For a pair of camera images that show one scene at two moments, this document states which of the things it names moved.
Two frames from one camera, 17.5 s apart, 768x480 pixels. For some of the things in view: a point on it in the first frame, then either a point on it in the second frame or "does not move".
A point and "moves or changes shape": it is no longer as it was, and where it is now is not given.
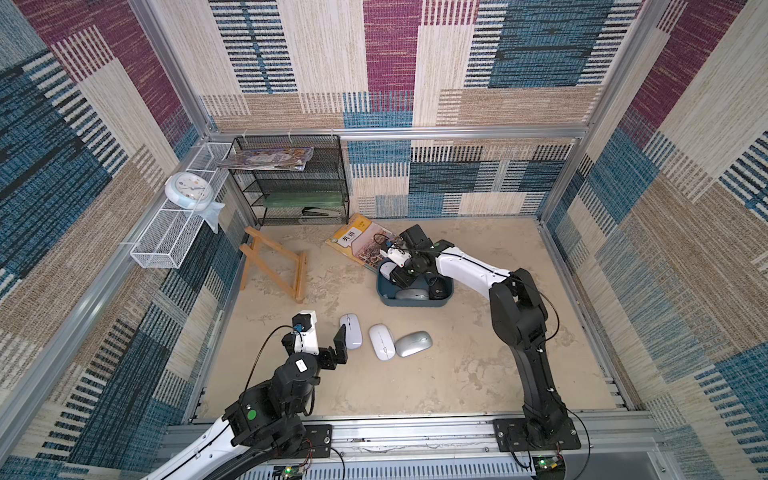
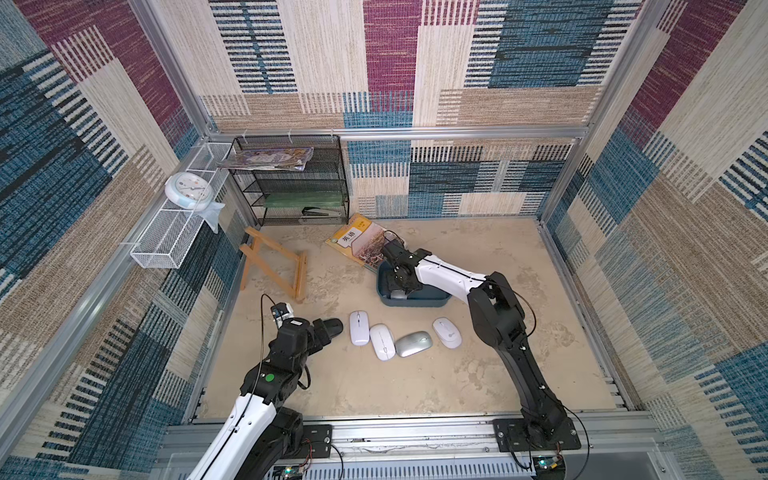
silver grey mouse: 413,343 does not move
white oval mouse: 382,341 does not move
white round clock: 189,190 does not move
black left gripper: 329,361 → 314,342
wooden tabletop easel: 301,265 does not move
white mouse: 353,333 moves or changes shape
